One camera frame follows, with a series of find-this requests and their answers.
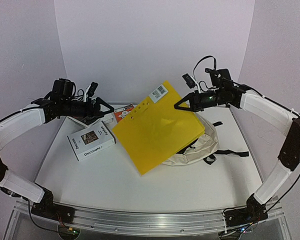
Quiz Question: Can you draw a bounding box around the black Three Days book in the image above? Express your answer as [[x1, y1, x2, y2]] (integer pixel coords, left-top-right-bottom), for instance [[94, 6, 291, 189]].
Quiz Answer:
[[67, 116, 103, 128]]

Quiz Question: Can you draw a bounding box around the beige canvas backpack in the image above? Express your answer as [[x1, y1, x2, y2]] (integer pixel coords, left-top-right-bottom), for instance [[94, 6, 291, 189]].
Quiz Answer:
[[162, 116, 250, 167]]

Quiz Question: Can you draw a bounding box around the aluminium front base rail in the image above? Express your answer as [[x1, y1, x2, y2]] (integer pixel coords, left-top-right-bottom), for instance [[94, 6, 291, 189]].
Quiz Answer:
[[3, 199, 291, 240]]

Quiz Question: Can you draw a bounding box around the orange comic book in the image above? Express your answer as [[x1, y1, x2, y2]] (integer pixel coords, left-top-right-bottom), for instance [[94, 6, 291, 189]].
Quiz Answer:
[[114, 103, 135, 123]]

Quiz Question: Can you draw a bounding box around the yellow plastic folder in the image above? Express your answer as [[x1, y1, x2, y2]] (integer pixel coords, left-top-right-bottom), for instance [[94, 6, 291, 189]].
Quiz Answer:
[[112, 81, 205, 175]]

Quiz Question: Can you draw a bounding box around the white Decorate furniture book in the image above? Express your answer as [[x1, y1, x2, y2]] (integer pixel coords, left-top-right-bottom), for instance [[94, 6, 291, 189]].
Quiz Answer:
[[67, 121, 116, 161]]

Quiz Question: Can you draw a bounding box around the white palm leaf book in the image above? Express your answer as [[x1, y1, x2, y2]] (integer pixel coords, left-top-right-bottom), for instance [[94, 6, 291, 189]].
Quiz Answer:
[[100, 113, 115, 125]]

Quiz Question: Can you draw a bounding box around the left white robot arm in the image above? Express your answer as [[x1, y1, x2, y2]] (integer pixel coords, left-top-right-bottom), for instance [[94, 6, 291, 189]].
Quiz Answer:
[[0, 98, 114, 218]]

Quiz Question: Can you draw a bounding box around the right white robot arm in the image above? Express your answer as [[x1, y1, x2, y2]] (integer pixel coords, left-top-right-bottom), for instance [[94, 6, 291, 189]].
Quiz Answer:
[[63, 107, 284, 213]]

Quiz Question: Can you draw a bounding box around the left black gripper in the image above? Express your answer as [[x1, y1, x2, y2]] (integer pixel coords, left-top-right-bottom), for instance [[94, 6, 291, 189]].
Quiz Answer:
[[61, 96, 115, 123]]

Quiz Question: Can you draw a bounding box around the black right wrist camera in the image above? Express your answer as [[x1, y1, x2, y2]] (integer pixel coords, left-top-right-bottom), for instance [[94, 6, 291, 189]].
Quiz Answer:
[[205, 55, 234, 89]]

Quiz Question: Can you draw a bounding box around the aluminium table edge rail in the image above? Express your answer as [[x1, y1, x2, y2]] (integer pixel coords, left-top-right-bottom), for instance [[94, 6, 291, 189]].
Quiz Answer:
[[73, 101, 232, 108]]

